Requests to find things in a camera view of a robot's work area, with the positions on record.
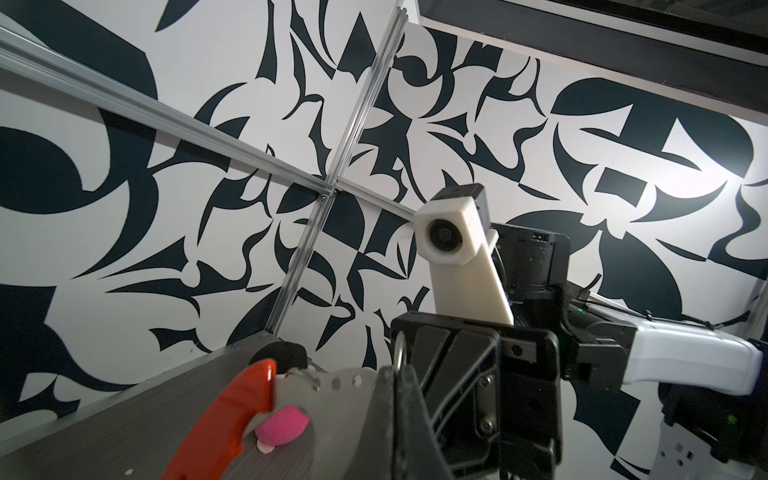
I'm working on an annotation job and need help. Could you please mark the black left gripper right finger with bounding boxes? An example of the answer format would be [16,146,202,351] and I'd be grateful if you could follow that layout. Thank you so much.
[395,365,453,479]

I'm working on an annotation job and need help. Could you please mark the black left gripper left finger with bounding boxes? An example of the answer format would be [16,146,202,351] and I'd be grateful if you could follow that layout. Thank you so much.
[344,367,396,480]

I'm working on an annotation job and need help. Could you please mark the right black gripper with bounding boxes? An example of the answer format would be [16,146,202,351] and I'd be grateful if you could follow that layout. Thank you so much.
[391,312,562,479]

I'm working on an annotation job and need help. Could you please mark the red key tag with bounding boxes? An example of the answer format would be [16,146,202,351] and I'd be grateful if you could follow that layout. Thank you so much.
[162,359,277,480]

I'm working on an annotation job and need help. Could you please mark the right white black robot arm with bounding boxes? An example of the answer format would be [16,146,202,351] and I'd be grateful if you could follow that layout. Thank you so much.
[392,213,767,479]

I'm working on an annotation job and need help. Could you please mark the pink plush doll black hat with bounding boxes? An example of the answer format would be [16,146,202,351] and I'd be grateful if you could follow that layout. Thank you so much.
[248,341,310,454]

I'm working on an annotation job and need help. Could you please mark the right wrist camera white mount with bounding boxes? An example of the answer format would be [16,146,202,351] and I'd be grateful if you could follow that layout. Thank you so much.
[413,183,514,325]

